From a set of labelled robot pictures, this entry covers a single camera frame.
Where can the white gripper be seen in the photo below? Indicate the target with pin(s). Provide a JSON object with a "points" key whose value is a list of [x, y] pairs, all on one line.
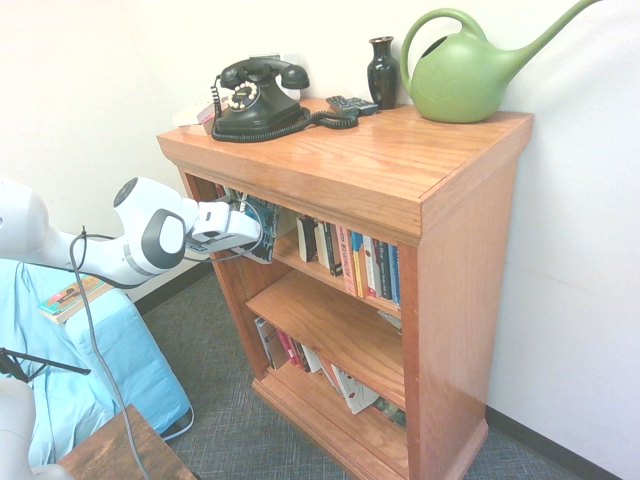
{"points": [[230, 227]]}

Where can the blue Darwin's Radio paperback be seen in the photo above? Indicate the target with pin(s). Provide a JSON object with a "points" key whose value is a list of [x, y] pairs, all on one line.
{"points": [[269, 220]]}

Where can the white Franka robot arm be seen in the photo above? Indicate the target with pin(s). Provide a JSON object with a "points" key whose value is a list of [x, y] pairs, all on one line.
{"points": [[150, 240]]}

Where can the black spine blue cover book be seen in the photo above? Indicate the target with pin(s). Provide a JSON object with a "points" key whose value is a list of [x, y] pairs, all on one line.
{"points": [[309, 240]]}

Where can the white and green book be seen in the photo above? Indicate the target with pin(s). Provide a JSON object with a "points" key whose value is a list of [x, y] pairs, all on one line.
{"points": [[322, 247]]}

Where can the salmon orange spine book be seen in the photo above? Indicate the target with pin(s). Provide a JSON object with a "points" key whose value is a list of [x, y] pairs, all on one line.
{"points": [[347, 265]]}

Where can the blue and yellow spine book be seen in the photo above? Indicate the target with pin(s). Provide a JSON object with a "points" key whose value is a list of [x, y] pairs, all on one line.
{"points": [[358, 267]]}

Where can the grey and white book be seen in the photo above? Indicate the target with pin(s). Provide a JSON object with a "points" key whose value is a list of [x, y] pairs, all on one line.
{"points": [[270, 345]]}

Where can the red and white spine book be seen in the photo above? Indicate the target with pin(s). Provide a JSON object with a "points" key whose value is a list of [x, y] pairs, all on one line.
{"points": [[371, 270]]}

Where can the thin black spine book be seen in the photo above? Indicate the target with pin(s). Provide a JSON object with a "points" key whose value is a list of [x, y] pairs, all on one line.
{"points": [[383, 272]]}

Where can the white book with red marks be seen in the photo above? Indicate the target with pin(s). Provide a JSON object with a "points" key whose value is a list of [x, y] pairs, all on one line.
{"points": [[355, 390]]}

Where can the dark green cover book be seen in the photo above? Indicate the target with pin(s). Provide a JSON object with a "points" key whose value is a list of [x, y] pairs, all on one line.
{"points": [[391, 412]]}

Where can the red spine paperback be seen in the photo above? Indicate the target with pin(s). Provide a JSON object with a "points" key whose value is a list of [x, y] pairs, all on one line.
{"points": [[295, 352]]}

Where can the black rotary telephone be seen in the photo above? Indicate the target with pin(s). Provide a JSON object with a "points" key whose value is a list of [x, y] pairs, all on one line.
{"points": [[255, 110]]}

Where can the loose photo cards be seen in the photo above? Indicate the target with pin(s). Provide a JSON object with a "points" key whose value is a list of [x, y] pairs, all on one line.
{"points": [[391, 320]]}

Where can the black remote control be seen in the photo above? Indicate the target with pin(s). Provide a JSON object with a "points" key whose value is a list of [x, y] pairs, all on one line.
{"points": [[340, 103], [365, 106]]}

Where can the blue cloth covered furniture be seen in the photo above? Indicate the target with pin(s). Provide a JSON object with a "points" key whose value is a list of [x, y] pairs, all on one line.
{"points": [[125, 360]]}

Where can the wooden bookshelf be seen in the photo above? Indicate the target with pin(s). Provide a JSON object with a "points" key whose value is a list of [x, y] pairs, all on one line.
{"points": [[450, 250]]}

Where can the black glossy vase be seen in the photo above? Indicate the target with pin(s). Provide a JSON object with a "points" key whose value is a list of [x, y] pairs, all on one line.
{"points": [[383, 75]]}

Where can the orange and teal paperback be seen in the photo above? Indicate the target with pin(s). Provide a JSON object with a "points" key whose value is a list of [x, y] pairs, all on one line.
{"points": [[65, 300]]}

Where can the green plastic watering can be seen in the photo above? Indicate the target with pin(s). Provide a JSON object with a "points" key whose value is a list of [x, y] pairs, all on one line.
{"points": [[455, 80]]}

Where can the dark wooden table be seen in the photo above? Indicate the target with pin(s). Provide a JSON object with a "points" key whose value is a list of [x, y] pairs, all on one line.
{"points": [[110, 450]]}

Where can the black tripod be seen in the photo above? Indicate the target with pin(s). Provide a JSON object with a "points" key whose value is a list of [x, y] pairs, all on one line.
{"points": [[30, 367]]}

